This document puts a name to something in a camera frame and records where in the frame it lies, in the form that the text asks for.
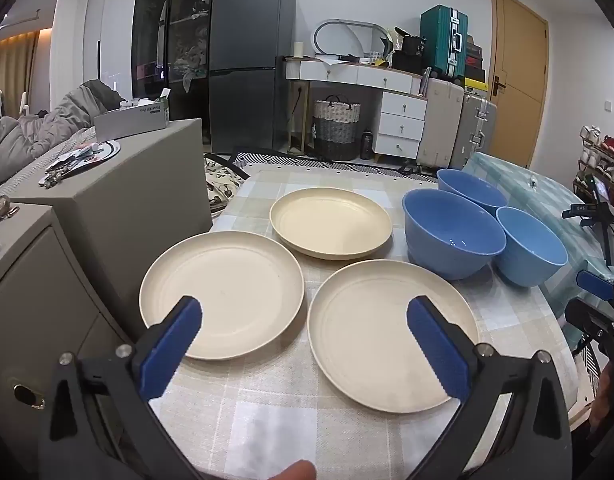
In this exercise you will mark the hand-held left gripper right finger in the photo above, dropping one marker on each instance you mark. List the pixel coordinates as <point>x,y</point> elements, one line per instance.
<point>437,350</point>

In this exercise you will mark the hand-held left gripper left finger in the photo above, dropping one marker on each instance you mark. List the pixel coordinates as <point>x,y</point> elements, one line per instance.
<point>169,350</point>

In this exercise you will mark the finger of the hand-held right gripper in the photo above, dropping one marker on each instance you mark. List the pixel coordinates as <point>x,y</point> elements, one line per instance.
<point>594,284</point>
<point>599,327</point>

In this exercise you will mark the cream plate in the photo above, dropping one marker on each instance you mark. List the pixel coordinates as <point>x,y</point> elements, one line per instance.
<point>227,275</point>
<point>367,330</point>

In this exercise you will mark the light blue bowl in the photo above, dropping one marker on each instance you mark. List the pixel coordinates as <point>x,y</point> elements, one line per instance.
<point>532,242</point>

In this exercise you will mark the pale yellow plate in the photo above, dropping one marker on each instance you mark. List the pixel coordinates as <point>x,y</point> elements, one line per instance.
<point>332,220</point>

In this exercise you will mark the person's left hand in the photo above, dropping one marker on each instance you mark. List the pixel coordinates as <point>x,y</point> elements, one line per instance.
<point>297,472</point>

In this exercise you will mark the black tripod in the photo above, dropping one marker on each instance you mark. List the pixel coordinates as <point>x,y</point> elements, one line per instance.
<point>609,240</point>

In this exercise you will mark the black gripper device on tripod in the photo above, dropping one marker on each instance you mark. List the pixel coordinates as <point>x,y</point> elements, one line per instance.
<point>584,211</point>

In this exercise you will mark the teal checked tablecloth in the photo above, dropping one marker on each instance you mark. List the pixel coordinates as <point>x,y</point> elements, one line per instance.
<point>552,195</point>

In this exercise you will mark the person's dark clothing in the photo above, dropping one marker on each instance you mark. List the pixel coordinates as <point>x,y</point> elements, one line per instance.
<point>607,440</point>

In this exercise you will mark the plastic wrapped white item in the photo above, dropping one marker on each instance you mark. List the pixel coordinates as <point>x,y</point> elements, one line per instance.
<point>533,183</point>

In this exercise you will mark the shoe rack with shoes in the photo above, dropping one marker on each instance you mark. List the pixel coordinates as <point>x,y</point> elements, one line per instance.
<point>599,155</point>

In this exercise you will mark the beige checked tablecloth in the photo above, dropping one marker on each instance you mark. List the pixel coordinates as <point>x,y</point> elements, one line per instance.
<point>287,435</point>

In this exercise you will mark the grey cabinet with latch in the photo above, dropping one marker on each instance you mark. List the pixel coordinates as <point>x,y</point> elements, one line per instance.
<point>32,300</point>

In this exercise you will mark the patterned cloth bag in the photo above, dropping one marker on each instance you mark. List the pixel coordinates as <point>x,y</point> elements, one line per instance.
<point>222,185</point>

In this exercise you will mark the silver suitcase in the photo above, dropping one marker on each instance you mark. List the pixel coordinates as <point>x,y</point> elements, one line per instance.
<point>474,130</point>

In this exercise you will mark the dark water bottle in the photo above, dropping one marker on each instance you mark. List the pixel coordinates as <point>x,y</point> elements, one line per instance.
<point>366,145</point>

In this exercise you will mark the beige suitcase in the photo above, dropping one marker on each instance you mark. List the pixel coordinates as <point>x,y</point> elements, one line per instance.
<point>439,125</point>

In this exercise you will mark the wooden door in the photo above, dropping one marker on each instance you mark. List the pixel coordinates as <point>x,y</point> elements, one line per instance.
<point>519,70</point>

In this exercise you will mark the black and white rug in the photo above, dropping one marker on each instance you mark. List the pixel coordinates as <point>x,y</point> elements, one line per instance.
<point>297,160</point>

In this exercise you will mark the yellow and black box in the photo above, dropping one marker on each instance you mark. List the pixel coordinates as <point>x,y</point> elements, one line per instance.
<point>476,86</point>

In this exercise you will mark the white desk with drawers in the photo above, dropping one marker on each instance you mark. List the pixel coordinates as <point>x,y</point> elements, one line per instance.
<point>402,120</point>

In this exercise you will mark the grey tissue box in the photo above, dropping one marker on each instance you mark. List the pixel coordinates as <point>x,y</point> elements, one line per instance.
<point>132,120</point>

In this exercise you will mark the woven laundry basket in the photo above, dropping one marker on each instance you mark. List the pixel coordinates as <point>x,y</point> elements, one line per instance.
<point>337,127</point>

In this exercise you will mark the stack of black boxes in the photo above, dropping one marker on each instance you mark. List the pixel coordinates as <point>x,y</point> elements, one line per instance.
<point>475,60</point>

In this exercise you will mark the teal suitcase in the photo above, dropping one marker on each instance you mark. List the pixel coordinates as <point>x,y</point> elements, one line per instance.
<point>439,40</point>

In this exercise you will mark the black bag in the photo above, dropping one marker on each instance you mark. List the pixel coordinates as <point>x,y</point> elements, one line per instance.
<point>409,55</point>

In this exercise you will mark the dark grey fridge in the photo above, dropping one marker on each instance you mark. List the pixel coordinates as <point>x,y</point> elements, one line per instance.
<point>247,60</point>

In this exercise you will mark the dark glass cabinet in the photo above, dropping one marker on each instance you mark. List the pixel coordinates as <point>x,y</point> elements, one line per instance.
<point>174,35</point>

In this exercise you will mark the beige curtain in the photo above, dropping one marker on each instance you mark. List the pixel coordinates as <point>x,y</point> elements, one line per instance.
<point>12,65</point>

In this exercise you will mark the cream cup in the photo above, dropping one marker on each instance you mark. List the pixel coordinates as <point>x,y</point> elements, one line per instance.
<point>299,50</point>

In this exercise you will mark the oval mirror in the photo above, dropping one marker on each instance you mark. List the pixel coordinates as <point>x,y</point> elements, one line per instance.
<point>337,35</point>

